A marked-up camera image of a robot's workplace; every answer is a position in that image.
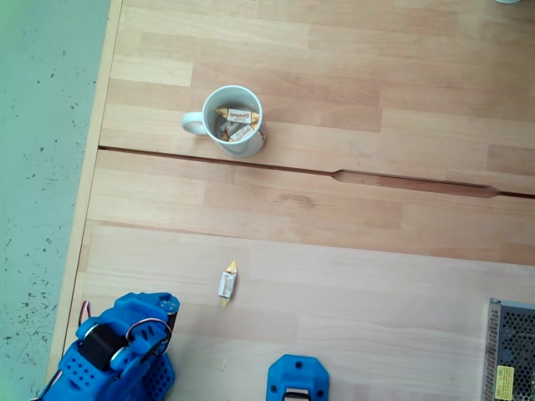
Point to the white mug with black text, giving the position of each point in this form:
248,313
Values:
244,148

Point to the blue post base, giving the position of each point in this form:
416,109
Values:
299,372

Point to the light wooden base board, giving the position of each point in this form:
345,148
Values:
376,313

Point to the white and gold sweet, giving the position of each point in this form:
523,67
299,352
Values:
238,113
241,133
227,284

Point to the metal mesh power supply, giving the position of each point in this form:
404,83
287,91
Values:
514,351

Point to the white round object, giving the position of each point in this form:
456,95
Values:
507,1

